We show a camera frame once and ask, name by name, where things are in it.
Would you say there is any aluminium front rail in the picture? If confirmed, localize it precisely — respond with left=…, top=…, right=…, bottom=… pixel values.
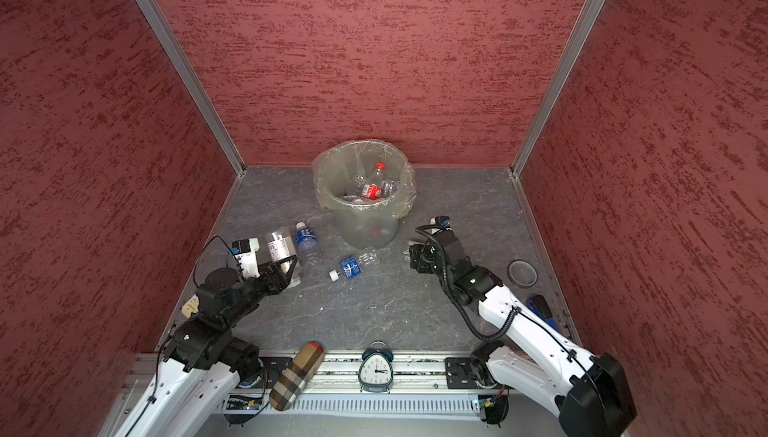
left=122, top=352, right=610, bottom=395

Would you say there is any plaid cylindrical case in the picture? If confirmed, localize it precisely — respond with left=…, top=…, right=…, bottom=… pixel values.
left=269, top=341, right=325, bottom=412

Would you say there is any orange white label bottle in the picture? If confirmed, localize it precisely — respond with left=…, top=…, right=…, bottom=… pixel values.
left=266, top=227, right=301, bottom=289

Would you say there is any clear square green-cap bottle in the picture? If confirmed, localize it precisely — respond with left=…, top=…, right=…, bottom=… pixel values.
left=408, top=240, right=423, bottom=260

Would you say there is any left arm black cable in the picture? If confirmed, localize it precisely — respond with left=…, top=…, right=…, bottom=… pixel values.
left=191, top=235, right=241, bottom=288

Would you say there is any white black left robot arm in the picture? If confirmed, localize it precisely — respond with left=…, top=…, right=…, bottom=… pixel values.
left=116, top=256, right=298, bottom=436

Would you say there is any green alarm clock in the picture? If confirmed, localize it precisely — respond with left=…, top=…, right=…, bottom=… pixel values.
left=357, top=341, right=394, bottom=393

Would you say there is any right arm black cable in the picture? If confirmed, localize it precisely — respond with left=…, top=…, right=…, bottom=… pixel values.
left=415, top=223, right=520, bottom=343

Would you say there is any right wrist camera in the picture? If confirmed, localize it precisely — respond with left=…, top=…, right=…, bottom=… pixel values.
left=431, top=215, right=451, bottom=229

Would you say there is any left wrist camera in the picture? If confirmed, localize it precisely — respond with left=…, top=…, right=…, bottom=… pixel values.
left=230, top=238, right=260, bottom=279

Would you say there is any chrysanthemum tea bottle green neck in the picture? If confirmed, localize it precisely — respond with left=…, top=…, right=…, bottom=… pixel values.
left=343, top=195, right=370, bottom=205

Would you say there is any blue black utility knife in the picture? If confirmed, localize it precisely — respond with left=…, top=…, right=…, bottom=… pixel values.
left=525, top=294, right=559, bottom=331

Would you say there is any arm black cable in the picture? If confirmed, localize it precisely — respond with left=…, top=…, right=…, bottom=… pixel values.
left=415, top=223, right=520, bottom=343
left=191, top=235, right=241, bottom=288

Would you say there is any grey round lid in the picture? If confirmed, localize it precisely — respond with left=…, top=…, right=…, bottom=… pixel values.
left=507, top=260, right=538, bottom=288

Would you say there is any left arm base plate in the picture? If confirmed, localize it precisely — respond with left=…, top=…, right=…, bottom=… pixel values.
left=238, top=356, right=292, bottom=389

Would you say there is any blue label water bottle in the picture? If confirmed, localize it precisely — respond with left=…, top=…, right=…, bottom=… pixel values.
left=295, top=222, right=321, bottom=268

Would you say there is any red Coca-Cola bottle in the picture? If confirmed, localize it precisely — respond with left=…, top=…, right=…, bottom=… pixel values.
left=361, top=162, right=386, bottom=201

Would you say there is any clear plastic bin liner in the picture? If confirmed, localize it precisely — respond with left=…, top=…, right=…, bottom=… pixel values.
left=312, top=139, right=416, bottom=220

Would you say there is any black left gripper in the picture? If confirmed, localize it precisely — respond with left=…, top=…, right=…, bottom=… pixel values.
left=225, top=256, right=298, bottom=326

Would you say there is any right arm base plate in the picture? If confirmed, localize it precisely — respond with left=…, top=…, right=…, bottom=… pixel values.
left=444, top=357, right=481, bottom=390

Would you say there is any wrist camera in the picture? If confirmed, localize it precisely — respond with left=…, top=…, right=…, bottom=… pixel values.
left=431, top=215, right=451, bottom=229
left=230, top=238, right=260, bottom=279

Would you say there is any Pocari Sweat blue bottle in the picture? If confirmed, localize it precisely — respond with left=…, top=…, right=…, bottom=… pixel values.
left=328, top=250, right=379, bottom=282

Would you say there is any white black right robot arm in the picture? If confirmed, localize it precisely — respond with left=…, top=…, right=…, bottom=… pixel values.
left=409, top=224, right=637, bottom=436

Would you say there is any grey mesh waste bin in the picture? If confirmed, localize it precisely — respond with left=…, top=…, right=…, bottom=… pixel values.
left=312, top=139, right=417, bottom=249

